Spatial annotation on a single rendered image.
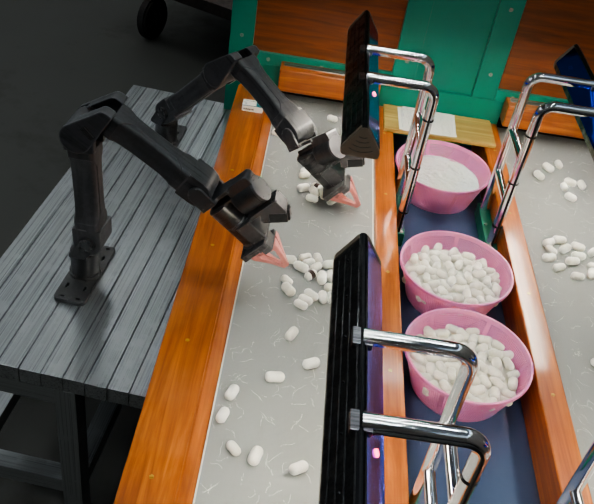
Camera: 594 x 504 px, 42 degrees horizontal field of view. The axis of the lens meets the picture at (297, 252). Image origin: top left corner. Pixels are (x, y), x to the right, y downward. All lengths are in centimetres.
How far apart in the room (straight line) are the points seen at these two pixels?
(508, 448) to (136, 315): 82
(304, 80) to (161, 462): 133
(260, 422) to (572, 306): 82
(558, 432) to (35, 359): 102
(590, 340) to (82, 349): 109
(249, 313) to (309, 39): 100
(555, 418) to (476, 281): 43
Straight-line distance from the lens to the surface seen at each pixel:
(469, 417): 161
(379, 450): 102
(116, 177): 212
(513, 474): 159
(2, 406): 203
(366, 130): 157
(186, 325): 156
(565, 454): 154
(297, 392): 150
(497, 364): 167
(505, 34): 237
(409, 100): 242
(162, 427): 139
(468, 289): 182
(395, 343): 109
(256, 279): 171
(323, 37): 235
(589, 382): 173
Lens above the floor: 186
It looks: 39 degrees down
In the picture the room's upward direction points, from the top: 10 degrees clockwise
